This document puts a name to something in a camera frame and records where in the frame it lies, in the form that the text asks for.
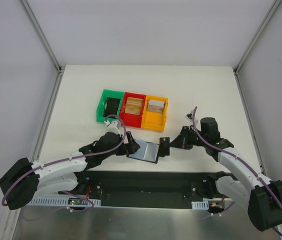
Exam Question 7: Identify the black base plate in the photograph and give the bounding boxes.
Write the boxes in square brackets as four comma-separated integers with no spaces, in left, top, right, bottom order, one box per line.
[55,169,237,209]

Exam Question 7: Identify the right white cable duct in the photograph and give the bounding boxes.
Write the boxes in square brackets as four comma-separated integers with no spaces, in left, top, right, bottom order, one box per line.
[191,200,209,211]

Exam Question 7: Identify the white cable duct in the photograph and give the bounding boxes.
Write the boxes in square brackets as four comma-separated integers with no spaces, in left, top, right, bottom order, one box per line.
[27,196,102,208]
[191,200,209,211]

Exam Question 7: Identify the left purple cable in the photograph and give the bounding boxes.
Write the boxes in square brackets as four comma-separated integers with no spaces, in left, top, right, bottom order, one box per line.
[1,114,127,213]

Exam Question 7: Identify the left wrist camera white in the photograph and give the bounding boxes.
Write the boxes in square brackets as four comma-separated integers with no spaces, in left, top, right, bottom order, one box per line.
[104,120,121,135]

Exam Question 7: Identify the dark grey credit card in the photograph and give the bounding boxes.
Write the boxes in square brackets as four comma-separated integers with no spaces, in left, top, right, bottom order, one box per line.
[159,137,170,151]

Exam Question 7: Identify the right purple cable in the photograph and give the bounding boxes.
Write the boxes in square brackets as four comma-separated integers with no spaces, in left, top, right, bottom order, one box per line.
[190,106,282,240]

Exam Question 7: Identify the left white cable duct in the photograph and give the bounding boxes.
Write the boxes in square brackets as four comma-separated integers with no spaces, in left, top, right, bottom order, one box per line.
[27,196,102,208]

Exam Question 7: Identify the aluminium frame post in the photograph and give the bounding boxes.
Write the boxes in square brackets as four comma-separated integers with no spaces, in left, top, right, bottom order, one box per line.
[19,0,66,73]
[233,0,282,75]

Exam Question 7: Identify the wooden cards in red bin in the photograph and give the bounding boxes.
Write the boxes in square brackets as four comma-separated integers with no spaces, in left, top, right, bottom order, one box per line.
[124,97,143,115]

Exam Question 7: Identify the black leather card holder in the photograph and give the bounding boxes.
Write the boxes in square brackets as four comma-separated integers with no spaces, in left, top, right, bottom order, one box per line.
[128,139,170,164]

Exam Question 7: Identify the white cards in orange bin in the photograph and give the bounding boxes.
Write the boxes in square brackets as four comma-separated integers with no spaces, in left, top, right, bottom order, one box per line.
[147,99,165,114]

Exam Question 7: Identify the orange plastic bin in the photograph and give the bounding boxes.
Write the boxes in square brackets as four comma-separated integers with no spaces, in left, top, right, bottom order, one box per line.
[141,95,168,132]

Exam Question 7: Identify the purple cable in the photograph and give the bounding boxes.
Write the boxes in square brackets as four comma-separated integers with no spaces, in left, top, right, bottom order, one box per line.
[1,114,127,213]
[190,106,282,240]

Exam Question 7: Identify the right aluminium frame post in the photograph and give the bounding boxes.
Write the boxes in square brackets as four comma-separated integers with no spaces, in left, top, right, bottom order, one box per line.
[233,0,282,75]

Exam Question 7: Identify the green plastic bin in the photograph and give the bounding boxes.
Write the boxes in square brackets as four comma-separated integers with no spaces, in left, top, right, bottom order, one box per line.
[96,89,125,123]

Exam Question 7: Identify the left aluminium frame post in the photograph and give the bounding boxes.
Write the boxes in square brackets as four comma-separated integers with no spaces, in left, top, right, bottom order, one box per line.
[19,0,66,73]

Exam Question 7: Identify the red plastic bin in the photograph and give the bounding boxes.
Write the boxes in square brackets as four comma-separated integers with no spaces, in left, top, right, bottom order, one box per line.
[119,92,146,128]

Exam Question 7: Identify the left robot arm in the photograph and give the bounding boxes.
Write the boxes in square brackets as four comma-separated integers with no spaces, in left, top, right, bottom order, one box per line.
[0,131,141,210]

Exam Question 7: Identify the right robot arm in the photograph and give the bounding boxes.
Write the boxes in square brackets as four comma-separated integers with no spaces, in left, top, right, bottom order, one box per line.
[170,113,282,232]

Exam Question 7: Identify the black cards in green bin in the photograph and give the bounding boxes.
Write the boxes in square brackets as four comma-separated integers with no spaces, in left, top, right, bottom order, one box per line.
[103,97,121,117]

